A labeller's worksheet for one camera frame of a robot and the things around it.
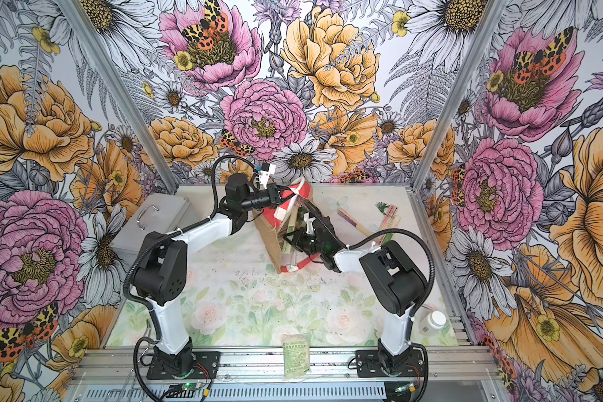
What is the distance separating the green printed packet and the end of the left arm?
425 millimetres

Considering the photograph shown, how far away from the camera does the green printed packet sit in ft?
2.39

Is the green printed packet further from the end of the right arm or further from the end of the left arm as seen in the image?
the end of the left arm

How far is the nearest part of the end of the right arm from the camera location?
75 centimetres

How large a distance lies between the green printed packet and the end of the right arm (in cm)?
25

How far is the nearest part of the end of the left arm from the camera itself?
0.73m
